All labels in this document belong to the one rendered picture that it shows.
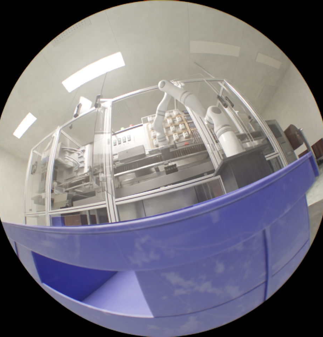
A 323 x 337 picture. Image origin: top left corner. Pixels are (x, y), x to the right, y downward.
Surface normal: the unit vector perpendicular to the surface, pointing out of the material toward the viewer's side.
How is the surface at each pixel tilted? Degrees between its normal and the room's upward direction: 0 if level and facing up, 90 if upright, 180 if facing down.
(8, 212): 90
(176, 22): 180
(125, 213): 90
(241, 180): 90
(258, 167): 90
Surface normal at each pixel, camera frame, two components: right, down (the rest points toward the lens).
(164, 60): 0.23, 0.91
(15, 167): 0.97, -0.25
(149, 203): -0.12, -0.33
